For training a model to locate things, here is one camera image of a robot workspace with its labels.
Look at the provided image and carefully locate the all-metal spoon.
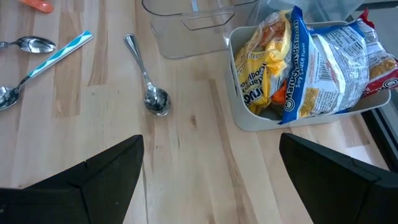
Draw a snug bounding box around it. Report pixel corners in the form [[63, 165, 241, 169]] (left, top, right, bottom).
[[123, 33, 172, 118]]

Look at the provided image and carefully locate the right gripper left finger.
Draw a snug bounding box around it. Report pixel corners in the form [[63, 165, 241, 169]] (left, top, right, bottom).
[[0, 134, 146, 224]]

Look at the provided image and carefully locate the small grey plastic bin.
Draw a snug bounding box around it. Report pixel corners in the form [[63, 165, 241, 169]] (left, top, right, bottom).
[[228, 20, 392, 133]]

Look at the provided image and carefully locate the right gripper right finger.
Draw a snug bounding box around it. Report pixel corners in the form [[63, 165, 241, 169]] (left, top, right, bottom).
[[279, 133, 398, 224]]

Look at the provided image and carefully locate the red silver ramen pack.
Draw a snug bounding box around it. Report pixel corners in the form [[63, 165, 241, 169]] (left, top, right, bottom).
[[356, 8, 398, 99]]

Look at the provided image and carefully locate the low clear plastic tray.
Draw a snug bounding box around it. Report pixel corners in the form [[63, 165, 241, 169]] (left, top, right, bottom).
[[141, 0, 259, 60]]

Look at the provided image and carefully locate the orange ramen pack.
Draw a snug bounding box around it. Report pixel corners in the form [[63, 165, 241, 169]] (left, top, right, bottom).
[[269, 80, 289, 106]]

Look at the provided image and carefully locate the blue ramen pack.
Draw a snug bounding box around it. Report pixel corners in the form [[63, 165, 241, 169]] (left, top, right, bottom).
[[277, 5, 371, 126]]

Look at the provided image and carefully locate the orange handled spoon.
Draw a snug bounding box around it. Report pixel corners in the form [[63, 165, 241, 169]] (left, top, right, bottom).
[[17, 0, 55, 14]]

